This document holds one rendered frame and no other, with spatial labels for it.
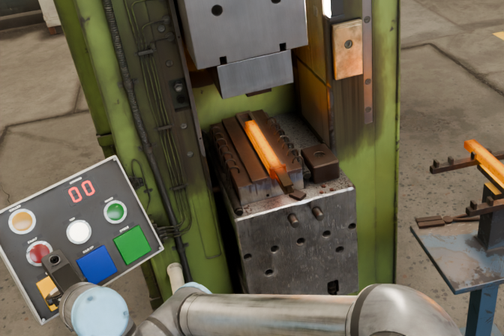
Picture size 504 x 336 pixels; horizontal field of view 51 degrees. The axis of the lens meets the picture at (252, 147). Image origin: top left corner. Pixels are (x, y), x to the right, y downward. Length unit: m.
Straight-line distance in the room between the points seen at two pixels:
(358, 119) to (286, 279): 0.57
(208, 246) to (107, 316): 0.90
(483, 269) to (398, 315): 1.11
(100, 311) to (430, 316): 0.57
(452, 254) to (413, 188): 1.42
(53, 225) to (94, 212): 0.10
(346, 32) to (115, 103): 0.69
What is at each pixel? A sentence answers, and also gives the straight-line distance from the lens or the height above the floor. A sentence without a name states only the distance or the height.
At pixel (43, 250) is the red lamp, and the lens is 1.34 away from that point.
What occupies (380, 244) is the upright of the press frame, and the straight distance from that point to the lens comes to 2.12.
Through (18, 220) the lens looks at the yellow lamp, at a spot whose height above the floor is 1.17.
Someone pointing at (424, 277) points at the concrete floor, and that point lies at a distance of 2.62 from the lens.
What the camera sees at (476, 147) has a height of 0.96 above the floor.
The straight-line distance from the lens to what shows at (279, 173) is 1.50.
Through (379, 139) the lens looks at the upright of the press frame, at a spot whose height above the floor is 0.92.
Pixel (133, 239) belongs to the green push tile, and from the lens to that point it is 1.39.
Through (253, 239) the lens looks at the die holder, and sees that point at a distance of 1.59.
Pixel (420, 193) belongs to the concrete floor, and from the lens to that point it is 3.10.
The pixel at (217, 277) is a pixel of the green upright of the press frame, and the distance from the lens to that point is 1.93.
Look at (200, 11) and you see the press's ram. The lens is 1.30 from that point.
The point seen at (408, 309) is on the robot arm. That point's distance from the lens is 0.63.
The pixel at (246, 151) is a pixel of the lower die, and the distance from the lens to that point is 1.68.
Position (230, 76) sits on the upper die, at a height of 1.33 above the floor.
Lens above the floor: 1.87
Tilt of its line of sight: 31 degrees down
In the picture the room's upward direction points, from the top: 9 degrees counter-clockwise
